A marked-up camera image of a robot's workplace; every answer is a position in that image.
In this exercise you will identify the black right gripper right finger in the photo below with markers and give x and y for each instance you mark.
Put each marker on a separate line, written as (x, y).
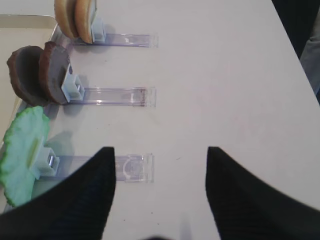
(246, 208)

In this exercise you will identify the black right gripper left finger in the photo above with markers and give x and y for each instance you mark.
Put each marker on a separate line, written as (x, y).
(75, 209)

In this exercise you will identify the green lettuce leaf in holder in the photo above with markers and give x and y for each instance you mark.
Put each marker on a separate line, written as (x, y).
(28, 128)

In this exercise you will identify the brown meat patty front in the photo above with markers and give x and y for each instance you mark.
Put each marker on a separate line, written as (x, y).
(53, 65)

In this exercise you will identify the brown meat patty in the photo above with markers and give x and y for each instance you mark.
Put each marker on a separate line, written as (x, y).
(23, 67)
(53, 65)

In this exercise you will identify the brown meat patty rear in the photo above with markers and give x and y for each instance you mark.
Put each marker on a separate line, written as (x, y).
(23, 67)

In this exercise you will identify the tan bread slice rear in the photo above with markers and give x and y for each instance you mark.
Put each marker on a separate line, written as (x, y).
(64, 11)

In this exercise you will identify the tan bread slice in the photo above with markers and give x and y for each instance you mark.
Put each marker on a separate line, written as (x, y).
(85, 11)
(64, 11)

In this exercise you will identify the tan bread slice front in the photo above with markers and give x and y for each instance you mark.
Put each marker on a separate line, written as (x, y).
(85, 11)

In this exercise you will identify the clear lettuce holder rail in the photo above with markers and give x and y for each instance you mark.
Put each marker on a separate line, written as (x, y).
(130, 168)

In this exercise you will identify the clear patty holder rail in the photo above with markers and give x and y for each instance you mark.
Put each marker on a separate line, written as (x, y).
(76, 93)

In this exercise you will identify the clear bread holder rail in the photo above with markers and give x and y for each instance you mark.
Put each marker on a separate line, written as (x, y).
(102, 38)

